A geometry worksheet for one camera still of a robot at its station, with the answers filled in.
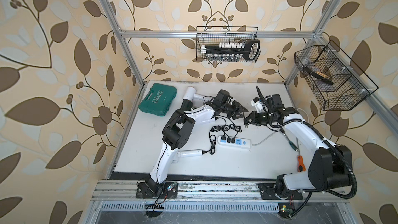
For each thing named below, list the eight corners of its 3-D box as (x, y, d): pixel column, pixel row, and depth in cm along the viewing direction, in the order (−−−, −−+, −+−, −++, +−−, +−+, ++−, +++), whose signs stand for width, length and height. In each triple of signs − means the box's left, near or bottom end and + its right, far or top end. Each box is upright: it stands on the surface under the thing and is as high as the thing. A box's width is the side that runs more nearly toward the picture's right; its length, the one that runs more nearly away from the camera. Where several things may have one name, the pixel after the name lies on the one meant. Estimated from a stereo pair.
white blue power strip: (216, 144, 91) (217, 142, 89) (217, 136, 94) (218, 134, 91) (250, 149, 89) (251, 147, 87) (250, 141, 92) (251, 139, 89)
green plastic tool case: (139, 111, 106) (136, 107, 102) (154, 87, 121) (152, 83, 117) (166, 117, 103) (164, 113, 99) (177, 91, 118) (177, 87, 114)
